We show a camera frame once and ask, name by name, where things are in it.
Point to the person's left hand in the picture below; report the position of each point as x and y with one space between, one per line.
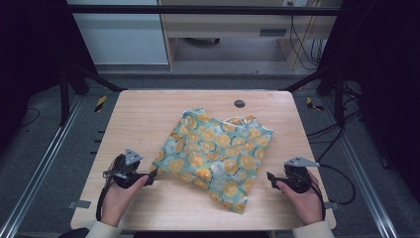
115 201

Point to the person's dark clothing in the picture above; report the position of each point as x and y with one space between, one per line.
201 235

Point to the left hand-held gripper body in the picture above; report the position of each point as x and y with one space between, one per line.
127 172

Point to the black metal stand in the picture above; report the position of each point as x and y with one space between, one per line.
64 99
339 99

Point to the black horizontal frame bar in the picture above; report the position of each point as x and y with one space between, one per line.
198 10

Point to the grey desk label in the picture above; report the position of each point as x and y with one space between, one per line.
273 32

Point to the grey round table grommet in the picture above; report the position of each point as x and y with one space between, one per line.
239 103

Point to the yellow black striped tape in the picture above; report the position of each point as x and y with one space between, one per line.
310 103
100 103

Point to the black curtain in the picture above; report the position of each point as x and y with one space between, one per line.
29 49
386 66

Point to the aluminium floor rail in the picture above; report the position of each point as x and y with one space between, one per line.
366 185
43 165

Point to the teal orange-print cloth garment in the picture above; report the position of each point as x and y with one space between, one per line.
214 155

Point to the grey metal table bracket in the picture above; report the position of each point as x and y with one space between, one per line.
331 205
78 204

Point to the white cabinet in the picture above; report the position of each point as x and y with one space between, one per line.
122 39

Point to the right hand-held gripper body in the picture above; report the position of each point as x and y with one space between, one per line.
297 178

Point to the light wooden desk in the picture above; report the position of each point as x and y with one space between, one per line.
228 26

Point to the person's right hand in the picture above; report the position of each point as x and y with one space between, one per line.
307 205

